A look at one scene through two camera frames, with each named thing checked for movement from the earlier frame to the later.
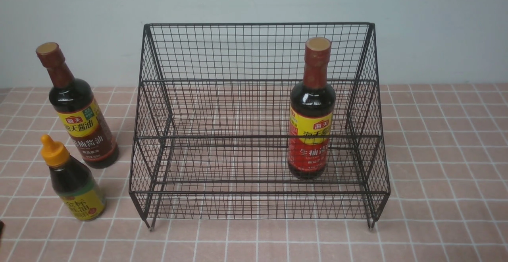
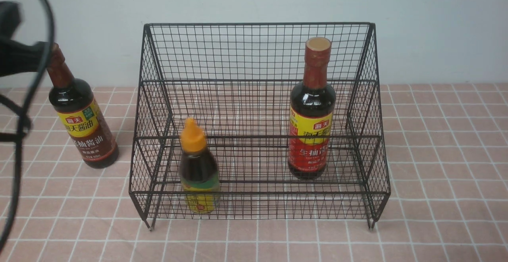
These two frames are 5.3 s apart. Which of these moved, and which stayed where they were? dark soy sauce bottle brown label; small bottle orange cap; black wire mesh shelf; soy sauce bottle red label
Moved: small bottle orange cap
Stayed: soy sauce bottle red label; black wire mesh shelf; dark soy sauce bottle brown label
